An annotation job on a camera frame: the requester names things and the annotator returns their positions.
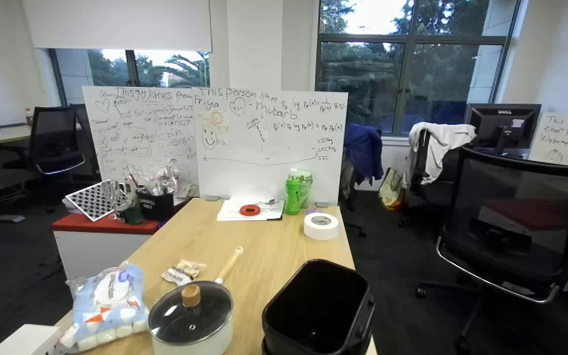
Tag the yellow bag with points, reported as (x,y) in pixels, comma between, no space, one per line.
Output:
(391,190)

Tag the scribbled whiteboard panel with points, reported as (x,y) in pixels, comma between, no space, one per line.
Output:
(138,131)

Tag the white box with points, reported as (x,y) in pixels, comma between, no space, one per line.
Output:
(24,340)

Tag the black mesh office chair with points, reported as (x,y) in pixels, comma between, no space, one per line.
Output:
(513,218)

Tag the blue marshmallow bag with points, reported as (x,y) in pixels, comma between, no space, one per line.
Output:
(107,309)

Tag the white paper pad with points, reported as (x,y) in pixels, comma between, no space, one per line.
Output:
(231,212)

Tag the black plastic bin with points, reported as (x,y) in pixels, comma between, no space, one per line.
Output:
(316,309)

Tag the green plastic bottle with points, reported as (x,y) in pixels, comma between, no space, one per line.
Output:
(296,194)

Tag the small clear snack packet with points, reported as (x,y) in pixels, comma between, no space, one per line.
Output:
(174,277)
(192,267)

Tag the blue jacket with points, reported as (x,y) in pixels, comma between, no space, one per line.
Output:
(363,151)

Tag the white cloth garment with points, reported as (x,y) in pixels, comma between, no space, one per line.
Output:
(442,141)

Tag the black computer monitor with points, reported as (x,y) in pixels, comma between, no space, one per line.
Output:
(503,125)

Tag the whiteboard panel with sun drawing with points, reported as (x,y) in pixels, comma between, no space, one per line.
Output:
(271,145)

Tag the black armrest office chair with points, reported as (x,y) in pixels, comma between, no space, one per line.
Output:
(54,139)

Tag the white roller window blind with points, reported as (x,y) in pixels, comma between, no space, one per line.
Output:
(117,23)

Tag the white tape roll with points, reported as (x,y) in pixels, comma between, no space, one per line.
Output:
(322,228)

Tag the glass pot lid wooden knob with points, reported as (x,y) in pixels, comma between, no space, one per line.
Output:
(196,319)

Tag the white cabinet with red top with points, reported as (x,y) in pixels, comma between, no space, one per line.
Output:
(93,250)

